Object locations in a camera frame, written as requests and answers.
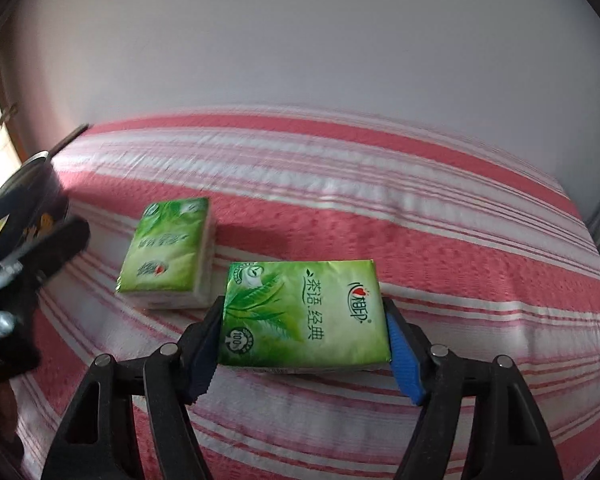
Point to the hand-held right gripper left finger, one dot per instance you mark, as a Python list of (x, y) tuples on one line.
[(202, 355)]

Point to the green tissue pack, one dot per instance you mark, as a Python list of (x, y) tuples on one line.
[(305, 315), (164, 245)]

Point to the black smartphone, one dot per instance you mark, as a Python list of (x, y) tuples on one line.
[(72, 139)]

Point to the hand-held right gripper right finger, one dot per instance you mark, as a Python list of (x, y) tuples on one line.
[(405, 360)]

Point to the brass door hinge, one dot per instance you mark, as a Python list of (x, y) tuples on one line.
[(3, 119)]

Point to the red striped tablecloth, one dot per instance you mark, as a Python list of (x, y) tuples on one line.
[(380, 210)]

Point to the round metal tin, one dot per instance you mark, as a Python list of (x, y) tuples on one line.
[(39, 195)]

